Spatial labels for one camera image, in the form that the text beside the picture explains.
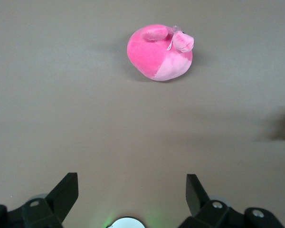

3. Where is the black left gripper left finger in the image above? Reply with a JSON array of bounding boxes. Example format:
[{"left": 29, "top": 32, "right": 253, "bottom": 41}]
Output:
[{"left": 0, "top": 172, "right": 79, "bottom": 228}]

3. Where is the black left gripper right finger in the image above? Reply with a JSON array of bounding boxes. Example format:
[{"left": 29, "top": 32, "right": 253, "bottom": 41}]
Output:
[{"left": 178, "top": 174, "right": 285, "bottom": 228}]

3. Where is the pink round plush toy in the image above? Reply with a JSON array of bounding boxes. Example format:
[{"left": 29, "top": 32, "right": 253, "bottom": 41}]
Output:
[{"left": 126, "top": 23, "right": 195, "bottom": 82}]

